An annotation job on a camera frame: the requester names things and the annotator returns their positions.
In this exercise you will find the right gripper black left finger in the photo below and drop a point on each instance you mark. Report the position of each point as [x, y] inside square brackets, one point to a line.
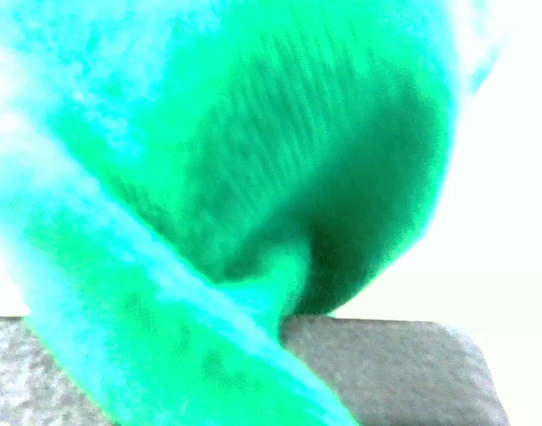
[33, 389]

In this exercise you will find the green t shirt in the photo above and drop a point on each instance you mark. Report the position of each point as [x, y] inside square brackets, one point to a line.
[185, 175]

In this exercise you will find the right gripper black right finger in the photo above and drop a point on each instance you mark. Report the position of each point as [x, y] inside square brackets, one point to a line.
[398, 372]

